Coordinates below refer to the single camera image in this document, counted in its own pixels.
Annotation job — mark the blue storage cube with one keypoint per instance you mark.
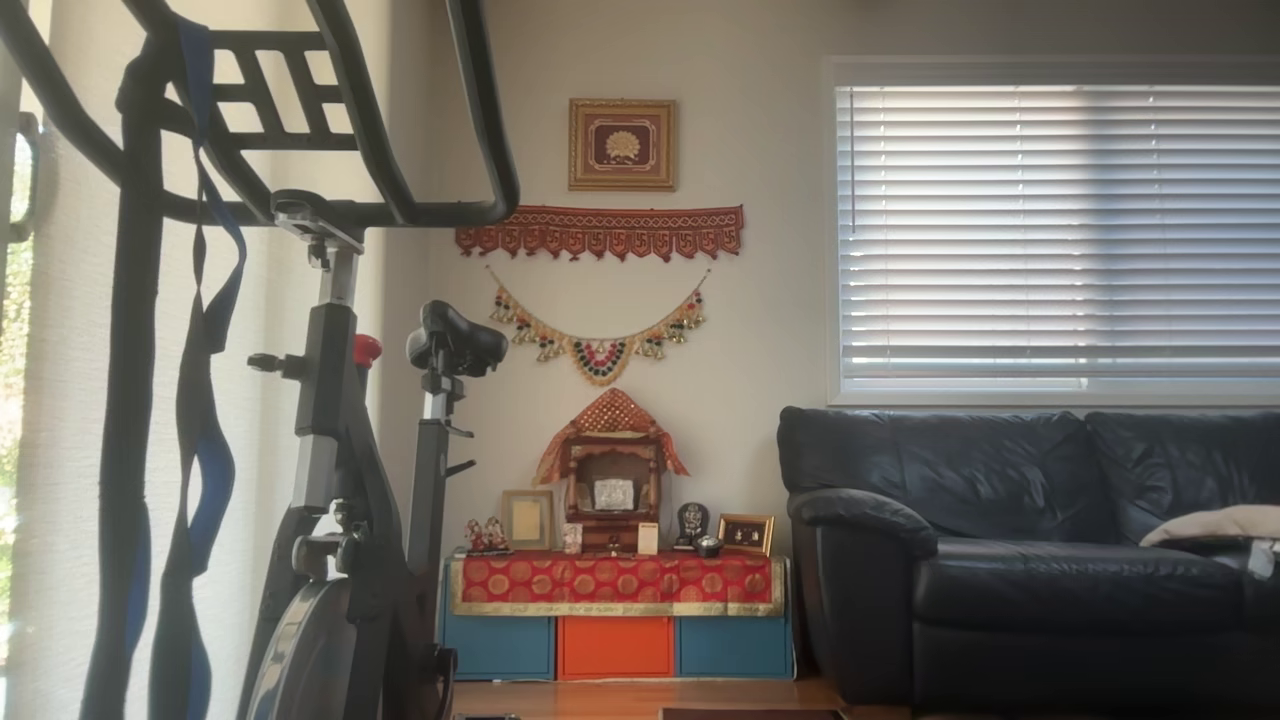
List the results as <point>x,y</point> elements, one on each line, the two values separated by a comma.
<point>497,647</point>
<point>733,646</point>

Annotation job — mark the small grey cloth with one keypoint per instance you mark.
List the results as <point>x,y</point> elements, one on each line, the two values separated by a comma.
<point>1262,558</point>

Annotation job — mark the pale wooden picture frame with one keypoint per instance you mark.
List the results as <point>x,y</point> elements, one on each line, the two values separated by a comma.
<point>527,520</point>

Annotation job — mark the small dark bowl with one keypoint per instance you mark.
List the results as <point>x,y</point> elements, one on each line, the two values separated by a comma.
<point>707,546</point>

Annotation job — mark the dark idol statue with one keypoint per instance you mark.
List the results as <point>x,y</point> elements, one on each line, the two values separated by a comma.
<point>692,520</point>

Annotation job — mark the small deity figurine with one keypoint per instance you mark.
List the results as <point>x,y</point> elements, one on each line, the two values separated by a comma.
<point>473,537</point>
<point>497,536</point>

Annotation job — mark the red embroidered wall hanging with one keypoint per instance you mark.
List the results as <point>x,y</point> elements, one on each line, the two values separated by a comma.
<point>600,225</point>

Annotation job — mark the wooden shrine with red canopy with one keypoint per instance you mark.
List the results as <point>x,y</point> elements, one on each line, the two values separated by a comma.
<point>612,470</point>

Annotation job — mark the gold photo frame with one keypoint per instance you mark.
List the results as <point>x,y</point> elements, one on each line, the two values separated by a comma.
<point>745,535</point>

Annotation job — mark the pale window curtain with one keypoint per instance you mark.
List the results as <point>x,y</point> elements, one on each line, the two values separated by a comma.
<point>60,400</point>

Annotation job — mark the black leather sofa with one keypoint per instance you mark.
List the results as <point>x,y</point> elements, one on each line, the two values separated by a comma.
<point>1000,580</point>

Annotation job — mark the small white photo card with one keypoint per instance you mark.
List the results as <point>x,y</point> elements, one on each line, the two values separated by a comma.
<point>572,539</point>

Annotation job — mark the red gold patterned cloth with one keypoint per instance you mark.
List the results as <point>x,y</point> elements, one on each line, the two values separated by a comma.
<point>610,582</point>

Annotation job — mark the white horizontal window blind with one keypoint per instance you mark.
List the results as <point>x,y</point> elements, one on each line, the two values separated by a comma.
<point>1050,230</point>

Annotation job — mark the beaded garland wall hanging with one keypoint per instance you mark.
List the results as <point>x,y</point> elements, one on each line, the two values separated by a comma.
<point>598,360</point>

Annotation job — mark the orange storage cube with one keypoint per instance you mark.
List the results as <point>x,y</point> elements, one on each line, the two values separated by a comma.
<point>615,647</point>

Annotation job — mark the gold framed wall picture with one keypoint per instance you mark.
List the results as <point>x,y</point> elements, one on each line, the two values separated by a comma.
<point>622,145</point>

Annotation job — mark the small cream card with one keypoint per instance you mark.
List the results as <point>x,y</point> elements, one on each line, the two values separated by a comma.
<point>648,538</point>

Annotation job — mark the beige cushion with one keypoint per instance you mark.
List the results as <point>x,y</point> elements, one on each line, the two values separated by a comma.
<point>1220,523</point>

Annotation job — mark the black exercise bike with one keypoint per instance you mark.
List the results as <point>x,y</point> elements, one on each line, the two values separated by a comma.
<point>330,400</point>

